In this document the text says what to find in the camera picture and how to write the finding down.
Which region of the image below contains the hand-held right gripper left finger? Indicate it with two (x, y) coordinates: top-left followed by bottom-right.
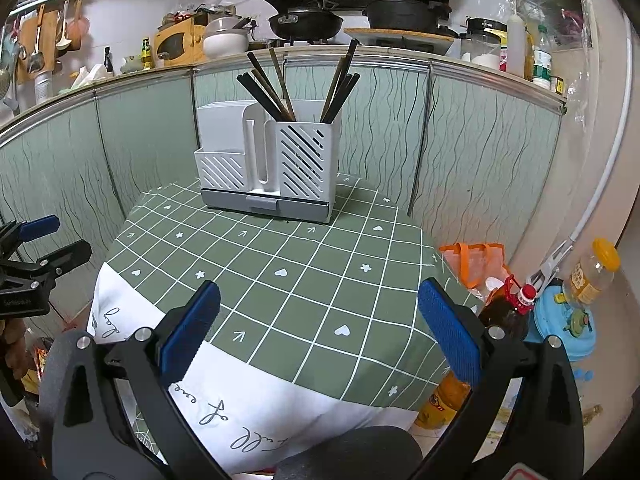
(50, 280), (231, 480)

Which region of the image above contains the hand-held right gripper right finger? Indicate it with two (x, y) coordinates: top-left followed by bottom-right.
(417, 277), (585, 480)

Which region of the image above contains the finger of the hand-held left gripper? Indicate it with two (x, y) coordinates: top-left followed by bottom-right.
(0, 214), (62, 253)
(0, 239), (93, 288)

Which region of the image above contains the white utensil holder grey base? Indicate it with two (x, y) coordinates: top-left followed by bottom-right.
(195, 100), (343, 223)

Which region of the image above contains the brown wooden chopstick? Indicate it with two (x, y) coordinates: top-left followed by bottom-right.
(268, 47), (297, 123)
(247, 52), (293, 123)

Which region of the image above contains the light wooden chopstick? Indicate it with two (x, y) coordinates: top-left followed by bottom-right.
(320, 39), (360, 125)

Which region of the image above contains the person's left hand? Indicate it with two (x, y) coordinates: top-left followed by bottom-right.
(0, 317), (28, 383)

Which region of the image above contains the dark oil bottle red cap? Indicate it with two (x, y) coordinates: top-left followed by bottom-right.
(477, 275), (538, 341)

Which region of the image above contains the orange bag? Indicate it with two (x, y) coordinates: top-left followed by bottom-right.
(439, 242), (508, 301)

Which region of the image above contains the yellow oil bottle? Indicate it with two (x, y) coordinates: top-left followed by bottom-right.
(415, 370), (471, 428)

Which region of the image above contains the green kitchen cabinet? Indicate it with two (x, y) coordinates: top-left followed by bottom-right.
(0, 45), (568, 311)

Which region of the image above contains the blue plastic container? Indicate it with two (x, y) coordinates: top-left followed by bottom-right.
(532, 282), (596, 361)

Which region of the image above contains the white clamp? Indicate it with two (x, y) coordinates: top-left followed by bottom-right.
(525, 240), (576, 286)

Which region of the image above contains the green checked tablecloth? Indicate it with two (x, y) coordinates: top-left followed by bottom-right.
(85, 172), (481, 480)

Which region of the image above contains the clear jar yellow lid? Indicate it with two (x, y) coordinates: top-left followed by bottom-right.
(562, 238), (622, 306)

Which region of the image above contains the white plastic packet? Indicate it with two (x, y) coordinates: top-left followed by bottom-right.
(70, 65), (108, 91)

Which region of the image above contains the person's right leg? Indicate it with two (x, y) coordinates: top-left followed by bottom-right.
(272, 425), (423, 480)

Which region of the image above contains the hanging wooden cutting board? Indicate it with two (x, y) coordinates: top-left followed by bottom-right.
(15, 7), (61, 83)

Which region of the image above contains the yellow microwave oven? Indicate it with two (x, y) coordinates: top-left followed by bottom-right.
(154, 27), (206, 66)

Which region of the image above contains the white pot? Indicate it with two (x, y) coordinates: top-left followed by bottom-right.
(202, 30), (249, 58)

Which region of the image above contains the white pipe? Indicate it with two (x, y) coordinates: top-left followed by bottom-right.
(570, 27), (633, 241)

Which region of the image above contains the white bottle green label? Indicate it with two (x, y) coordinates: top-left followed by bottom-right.
(531, 25), (553, 86)

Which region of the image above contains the clear jar black lid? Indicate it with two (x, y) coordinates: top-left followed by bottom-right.
(460, 17), (508, 68)

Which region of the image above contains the white squeeze bottle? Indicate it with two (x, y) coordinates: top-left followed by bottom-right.
(506, 12), (528, 76)

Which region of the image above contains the black cast iron pot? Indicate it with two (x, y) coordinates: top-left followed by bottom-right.
(362, 0), (452, 32)

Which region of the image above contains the black wok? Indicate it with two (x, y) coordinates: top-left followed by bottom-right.
(254, 0), (345, 41)

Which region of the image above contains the clear plastic covered shelf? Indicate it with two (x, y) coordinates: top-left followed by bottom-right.
(507, 0), (593, 51)

